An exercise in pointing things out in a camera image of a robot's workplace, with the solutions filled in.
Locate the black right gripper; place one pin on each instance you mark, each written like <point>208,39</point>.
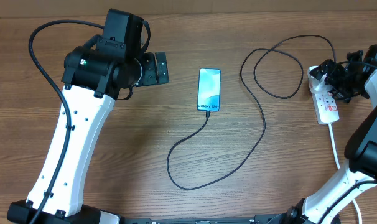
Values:
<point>319,71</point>

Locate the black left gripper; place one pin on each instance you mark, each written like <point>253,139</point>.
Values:
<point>150,76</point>

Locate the Samsung Galaxy smartphone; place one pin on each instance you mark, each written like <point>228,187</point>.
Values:
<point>209,89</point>

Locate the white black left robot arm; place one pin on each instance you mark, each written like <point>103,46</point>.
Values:
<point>94,74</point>

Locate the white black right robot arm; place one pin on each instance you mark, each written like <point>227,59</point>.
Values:
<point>359,171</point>

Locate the white USB charger adapter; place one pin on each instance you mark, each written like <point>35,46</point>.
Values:
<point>318,86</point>

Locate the white power strip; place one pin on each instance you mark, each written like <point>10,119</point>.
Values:
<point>325,106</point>

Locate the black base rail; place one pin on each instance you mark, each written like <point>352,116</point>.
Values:
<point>257,219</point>

